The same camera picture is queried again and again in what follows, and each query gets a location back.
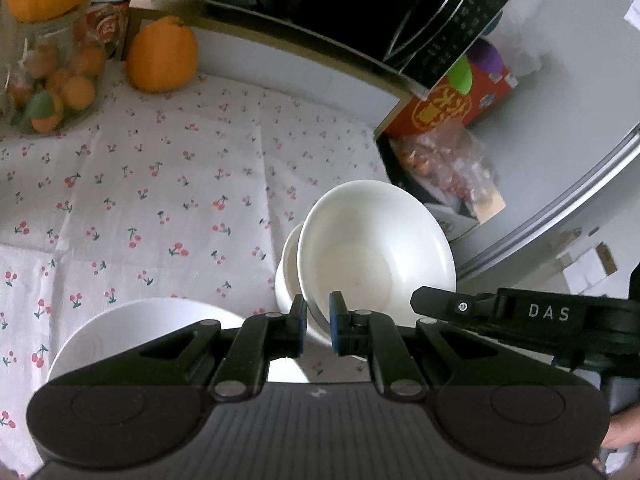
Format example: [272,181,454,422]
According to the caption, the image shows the cherry print tablecloth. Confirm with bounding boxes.
[0,50,403,480]

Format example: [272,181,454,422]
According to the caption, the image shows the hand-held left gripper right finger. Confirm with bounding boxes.
[328,291,597,402]

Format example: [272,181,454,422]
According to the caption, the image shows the red printed box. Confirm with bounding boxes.
[381,37,519,137]

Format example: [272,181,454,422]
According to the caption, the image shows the person's right hand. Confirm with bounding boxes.
[602,406,640,450]

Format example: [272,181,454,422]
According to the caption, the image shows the glass jar of small oranges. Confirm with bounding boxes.
[0,0,109,137]

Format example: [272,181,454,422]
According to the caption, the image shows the clear plastic snack bag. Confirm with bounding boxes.
[394,124,502,212]

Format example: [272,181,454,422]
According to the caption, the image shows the knobbed orange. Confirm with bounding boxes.
[124,15,200,94]

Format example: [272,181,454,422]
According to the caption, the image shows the grey refrigerator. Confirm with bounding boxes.
[440,0,640,301]

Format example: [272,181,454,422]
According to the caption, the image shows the medium white bowl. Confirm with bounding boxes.
[274,222,331,346]

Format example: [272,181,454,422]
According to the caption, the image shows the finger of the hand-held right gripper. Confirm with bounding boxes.
[409,285,502,322]

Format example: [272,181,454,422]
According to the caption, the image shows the black microwave oven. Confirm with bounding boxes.
[151,0,512,95]

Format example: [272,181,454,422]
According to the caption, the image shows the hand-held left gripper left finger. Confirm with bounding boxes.
[47,294,309,402]

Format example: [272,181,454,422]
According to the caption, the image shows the large white bowl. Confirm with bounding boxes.
[296,179,457,348]

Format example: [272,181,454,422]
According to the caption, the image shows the white deep plate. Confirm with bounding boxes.
[47,297,247,382]

